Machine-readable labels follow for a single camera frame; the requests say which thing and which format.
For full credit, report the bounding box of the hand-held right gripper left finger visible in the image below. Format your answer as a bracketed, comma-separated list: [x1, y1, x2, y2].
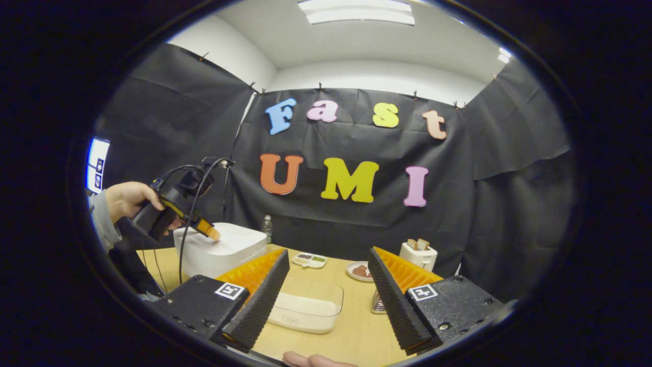
[153, 249, 290, 353]

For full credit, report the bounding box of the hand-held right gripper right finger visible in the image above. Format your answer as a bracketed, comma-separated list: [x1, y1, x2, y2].
[368, 247, 505, 356]

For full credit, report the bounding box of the white rice cooker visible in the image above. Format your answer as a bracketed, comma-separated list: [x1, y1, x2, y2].
[173, 223, 269, 280]

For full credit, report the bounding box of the white rice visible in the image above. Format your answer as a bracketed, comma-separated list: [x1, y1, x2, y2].
[270, 292, 340, 320]

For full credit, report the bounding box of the clear rice container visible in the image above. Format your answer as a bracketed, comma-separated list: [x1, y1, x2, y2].
[267, 276, 345, 335]

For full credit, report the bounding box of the white round plate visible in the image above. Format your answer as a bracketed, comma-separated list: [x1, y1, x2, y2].
[346, 261, 375, 283]

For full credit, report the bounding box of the white toaster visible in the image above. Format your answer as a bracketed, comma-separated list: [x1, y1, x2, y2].
[399, 242, 438, 273]

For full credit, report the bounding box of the white divided dish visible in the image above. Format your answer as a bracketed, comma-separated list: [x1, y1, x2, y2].
[291, 253, 328, 270]

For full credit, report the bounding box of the white printed board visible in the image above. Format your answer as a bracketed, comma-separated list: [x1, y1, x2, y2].
[86, 138, 111, 195]

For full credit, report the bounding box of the black backdrop cloth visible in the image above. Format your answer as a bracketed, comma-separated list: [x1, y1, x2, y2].
[94, 43, 576, 302]

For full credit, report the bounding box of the large ceiling light panel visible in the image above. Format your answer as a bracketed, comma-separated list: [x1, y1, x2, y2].
[298, 0, 416, 27]

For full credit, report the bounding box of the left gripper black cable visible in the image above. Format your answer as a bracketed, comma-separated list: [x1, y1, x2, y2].
[153, 158, 227, 286]

